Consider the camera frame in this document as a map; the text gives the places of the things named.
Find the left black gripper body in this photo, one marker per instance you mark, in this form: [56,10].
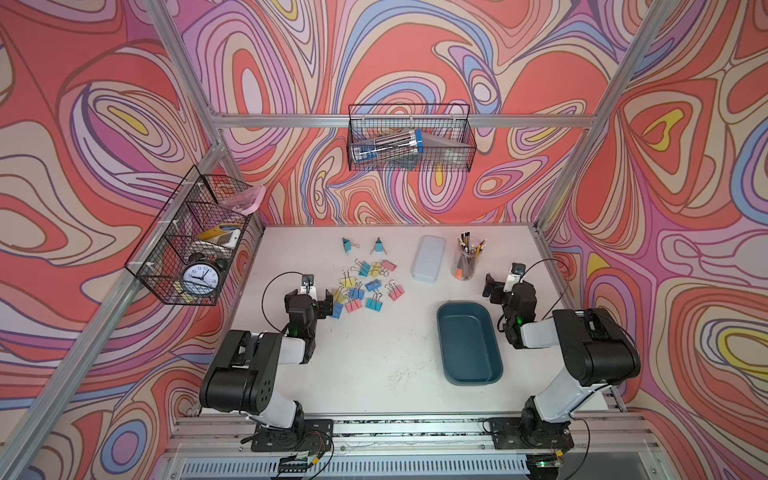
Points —
[316,312]

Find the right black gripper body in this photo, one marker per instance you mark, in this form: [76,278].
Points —
[499,297]

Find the blue binder clip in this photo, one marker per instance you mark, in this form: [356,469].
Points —
[373,285]
[357,292]
[337,310]

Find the yellow binder clip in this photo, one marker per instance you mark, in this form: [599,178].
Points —
[376,270]
[347,280]
[340,295]

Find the pink binder clip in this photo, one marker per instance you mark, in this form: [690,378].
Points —
[388,266]
[395,290]
[353,305]

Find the dark teal storage tray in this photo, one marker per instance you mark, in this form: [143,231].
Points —
[469,348]

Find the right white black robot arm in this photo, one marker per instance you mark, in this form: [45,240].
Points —
[596,353]

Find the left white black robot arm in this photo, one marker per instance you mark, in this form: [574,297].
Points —
[241,378]

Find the yellow white box in basket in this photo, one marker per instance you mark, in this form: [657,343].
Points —
[225,235]

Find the clear pen cup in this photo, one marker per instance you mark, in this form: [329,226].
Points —
[467,254]

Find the light blue pencil case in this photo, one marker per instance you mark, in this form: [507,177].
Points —
[428,259]

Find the black alarm clock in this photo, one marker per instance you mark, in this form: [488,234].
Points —
[203,276]

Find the pink item in basket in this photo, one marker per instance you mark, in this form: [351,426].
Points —
[246,202]

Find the clear blue-capped pen tube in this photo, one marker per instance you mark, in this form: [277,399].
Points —
[395,146]

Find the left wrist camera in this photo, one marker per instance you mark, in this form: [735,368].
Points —
[307,286]

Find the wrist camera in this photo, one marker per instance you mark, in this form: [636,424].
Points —
[515,275]
[307,286]

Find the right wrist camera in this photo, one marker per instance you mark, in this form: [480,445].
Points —
[515,275]

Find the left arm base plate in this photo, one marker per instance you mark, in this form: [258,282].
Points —
[313,436]

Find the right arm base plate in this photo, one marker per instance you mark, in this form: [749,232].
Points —
[516,433]

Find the left black wire basket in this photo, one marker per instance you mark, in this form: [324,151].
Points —
[163,252]

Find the black wire basket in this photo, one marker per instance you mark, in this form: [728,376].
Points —
[163,252]
[448,138]

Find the back black wire basket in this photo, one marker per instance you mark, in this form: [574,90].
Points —
[448,138]

